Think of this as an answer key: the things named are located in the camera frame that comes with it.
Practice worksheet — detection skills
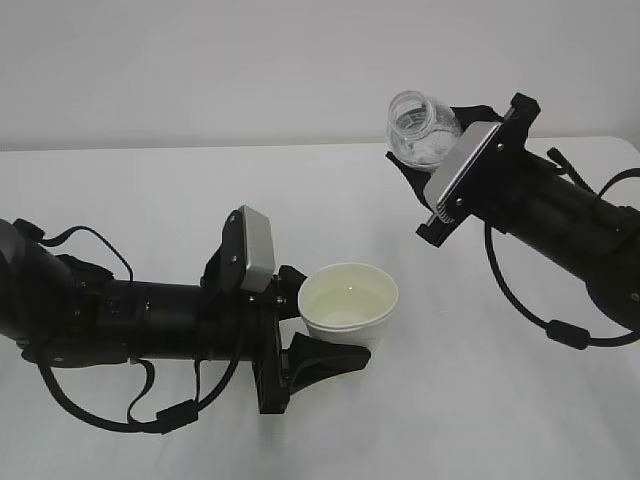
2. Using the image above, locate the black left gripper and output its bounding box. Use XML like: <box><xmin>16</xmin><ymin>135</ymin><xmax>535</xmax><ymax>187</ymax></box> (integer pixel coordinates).
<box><xmin>199</xmin><ymin>209</ymin><xmax>372</xmax><ymax>414</ymax></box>

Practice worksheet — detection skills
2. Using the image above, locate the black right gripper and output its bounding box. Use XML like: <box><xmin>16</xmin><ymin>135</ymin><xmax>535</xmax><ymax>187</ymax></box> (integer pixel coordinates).
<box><xmin>385</xmin><ymin>93</ymin><xmax>550</xmax><ymax>247</ymax></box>

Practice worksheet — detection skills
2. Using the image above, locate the clear water bottle green label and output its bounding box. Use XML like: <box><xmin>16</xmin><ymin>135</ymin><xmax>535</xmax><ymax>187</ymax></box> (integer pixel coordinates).
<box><xmin>386</xmin><ymin>90</ymin><xmax>462</xmax><ymax>172</ymax></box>

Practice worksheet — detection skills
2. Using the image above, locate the white paper cup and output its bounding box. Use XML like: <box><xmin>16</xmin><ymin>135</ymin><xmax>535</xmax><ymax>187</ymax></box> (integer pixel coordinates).
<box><xmin>297</xmin><ymin>263</ymin><xmax>399</xmax><ymax>350</ymax></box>

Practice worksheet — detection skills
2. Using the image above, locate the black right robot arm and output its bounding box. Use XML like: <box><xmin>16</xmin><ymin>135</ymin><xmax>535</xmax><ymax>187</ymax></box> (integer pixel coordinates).
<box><xmin>387</xmin><ymin>91</ymin><xmax>639</xmax><ymax>350</ymax></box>

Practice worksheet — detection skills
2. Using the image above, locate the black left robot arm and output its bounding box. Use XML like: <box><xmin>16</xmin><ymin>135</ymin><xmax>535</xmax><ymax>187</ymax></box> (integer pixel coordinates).
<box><xmin>1</xmin><ymin>206</ymin><xmax>371</xmax><ymax>433</ymax></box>

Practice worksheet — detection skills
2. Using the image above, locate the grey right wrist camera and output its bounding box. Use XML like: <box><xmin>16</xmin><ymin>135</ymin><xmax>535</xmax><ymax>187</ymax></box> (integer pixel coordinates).
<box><xmin>424</xmin><ymin>121</ymin><xmax>502</xmax><ymax>224</ymax></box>

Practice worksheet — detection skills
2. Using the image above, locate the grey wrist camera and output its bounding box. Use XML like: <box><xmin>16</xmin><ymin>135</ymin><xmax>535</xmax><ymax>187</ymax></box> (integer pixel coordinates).
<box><xmin>424</xmin><ymin>121</ymin><xmax>502</xmax><ymax>224</ymax></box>
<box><xmin>240</xmin><ymin>205</ymin><xmax>276</xmax><ymax>293</ymax></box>

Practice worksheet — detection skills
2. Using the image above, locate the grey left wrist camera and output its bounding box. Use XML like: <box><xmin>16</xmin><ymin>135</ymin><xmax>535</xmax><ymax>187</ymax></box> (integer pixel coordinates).
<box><xmin>240</xmin><ymin>205</ymin><xmax>276</xmax><ymax>293</ymax></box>

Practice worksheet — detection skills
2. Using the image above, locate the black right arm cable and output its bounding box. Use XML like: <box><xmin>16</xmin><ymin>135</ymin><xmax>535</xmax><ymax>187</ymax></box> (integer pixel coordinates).
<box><xmin>483</xmin><ymin>146</ymin><xmax>640</xmax><ymax>352</ymax></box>

